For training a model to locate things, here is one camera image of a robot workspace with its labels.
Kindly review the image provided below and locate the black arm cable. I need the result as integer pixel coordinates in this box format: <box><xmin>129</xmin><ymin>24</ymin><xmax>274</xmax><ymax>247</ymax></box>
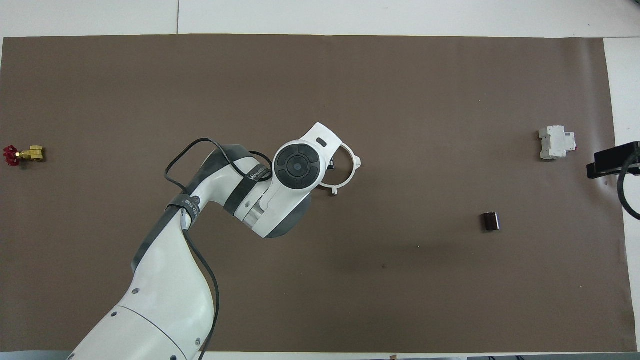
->
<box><xmin>163</xmin><ymin>137</ymin><xmax>274</xmax><ymax>360</ymax></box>
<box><xmin>617</xmin><ymin>152</ymin><xmax>640</xmax><ymax>221</ymax></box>

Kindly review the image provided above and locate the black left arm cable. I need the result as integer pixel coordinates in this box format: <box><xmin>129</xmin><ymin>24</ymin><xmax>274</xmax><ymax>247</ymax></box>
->
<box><xmin>163</xmin><ymin>137</ymin><xmax>274</xmax><ymax>360</ymax></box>

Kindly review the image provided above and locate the white circuit breaker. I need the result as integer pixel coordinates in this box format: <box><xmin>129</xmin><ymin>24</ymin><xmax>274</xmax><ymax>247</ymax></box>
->
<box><xmin>538</xmin><ymin>125</ymin><xmax>577</xmax><ymax>161</ymax></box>

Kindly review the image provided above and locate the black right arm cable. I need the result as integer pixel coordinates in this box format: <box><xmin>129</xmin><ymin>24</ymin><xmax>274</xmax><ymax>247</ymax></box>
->
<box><xmin>617</xmin><ymin>152</ymin><xmax>640</xmax><ymax>221</ymax></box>

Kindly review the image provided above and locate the brown table mat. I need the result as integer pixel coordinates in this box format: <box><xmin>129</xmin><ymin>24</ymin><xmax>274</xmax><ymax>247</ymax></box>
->
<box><xmin>0</xmin><ymin>33</ymin><xmax>638</xmax><ymax>353</ymax></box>

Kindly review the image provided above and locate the brass valve with red handle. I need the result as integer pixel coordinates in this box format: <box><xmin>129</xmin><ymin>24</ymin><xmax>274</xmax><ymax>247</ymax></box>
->
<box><xmin>2</xmin><ymin>145</ymin><xmax>46</xmax><ymax>168</ymax></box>

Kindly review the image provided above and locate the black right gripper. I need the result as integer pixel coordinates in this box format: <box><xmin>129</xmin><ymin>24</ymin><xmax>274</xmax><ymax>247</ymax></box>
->
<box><xmin>586</xmin><ymin>141</ymin><xmax>640</xmax><ymax>180</ymax></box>

